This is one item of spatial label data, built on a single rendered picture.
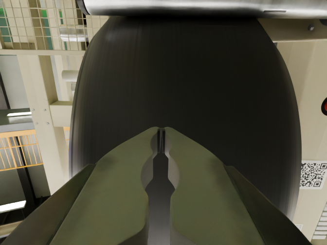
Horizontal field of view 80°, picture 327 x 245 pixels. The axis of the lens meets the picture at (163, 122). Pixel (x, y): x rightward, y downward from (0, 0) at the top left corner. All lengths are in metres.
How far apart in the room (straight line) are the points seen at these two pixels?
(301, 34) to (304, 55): 0.04
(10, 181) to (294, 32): 11.83
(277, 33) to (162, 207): 0.41
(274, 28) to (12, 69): 9.72
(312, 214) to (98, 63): 0.58
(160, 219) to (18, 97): 9.96
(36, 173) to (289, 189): 11.39
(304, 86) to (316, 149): 0.14
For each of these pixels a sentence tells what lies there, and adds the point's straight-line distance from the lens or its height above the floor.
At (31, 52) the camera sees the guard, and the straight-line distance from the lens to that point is 0.91.
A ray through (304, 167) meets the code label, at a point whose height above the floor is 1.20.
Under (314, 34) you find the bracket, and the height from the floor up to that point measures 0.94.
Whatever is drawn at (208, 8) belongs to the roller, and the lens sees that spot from 0.30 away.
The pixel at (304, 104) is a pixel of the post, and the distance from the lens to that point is 0.46.
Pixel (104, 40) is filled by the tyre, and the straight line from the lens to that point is 0.28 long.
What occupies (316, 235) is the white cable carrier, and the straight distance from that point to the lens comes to 0.71.
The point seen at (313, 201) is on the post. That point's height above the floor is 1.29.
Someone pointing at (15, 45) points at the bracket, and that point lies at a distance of 0.99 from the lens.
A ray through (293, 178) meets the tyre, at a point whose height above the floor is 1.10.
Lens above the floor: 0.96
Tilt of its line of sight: 21 degrees up
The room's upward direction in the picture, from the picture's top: 179 degrees counter-clockwise
